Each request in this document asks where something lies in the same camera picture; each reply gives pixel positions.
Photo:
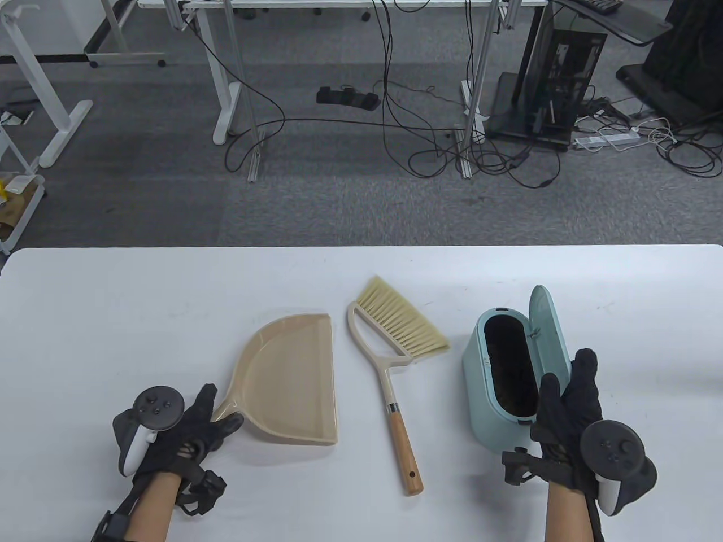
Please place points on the black white hand controller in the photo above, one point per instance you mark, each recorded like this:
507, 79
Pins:
158, 407
613, 451

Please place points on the black computer tower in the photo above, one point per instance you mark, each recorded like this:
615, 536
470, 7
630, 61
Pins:
565, 68

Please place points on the beige plastic dustpan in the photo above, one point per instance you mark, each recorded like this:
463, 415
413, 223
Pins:
288, 378

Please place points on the black keyboard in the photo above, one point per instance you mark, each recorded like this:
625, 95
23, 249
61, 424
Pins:
604, 4

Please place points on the black white left hand controller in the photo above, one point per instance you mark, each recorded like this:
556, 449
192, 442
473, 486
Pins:
158, 407

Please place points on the aluminium profile post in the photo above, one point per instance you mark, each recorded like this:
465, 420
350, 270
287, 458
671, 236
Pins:
255, 166
466, 166

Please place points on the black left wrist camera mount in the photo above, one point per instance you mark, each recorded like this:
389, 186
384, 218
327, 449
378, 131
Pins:
209, 488

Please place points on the light blue desktop trash can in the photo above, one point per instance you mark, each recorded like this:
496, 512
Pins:
480, 389

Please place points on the black equipment stand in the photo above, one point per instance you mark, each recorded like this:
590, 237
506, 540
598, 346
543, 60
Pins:
678, 68

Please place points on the white power strip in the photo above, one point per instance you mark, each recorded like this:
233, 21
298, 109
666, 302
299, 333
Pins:
599, 141

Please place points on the black white right hand controller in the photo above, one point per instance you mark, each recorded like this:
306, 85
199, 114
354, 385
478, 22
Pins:
613, 451

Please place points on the white desk T-shaped leg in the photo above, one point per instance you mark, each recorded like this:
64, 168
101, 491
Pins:
59, 132

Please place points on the person's right forearm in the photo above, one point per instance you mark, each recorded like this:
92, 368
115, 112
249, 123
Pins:
567, 516

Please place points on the person's left hand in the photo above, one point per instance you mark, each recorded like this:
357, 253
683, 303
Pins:
186, 435

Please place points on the white wheeled frame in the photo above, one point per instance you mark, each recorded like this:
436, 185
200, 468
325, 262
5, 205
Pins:
124, 56

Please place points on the white desk with metal legs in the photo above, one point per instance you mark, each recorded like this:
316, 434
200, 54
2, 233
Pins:
226, 118

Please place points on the white table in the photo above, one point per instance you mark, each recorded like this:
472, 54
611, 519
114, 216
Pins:
621, 316

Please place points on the person's left forearm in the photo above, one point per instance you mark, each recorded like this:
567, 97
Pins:
155, 511

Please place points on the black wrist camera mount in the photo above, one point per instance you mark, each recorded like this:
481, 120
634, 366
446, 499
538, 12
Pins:
519, 466
209, 488

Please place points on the person's right hand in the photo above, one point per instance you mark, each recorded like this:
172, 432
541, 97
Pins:
565, 406

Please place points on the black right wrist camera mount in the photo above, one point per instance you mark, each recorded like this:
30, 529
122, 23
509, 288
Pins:
519, 466

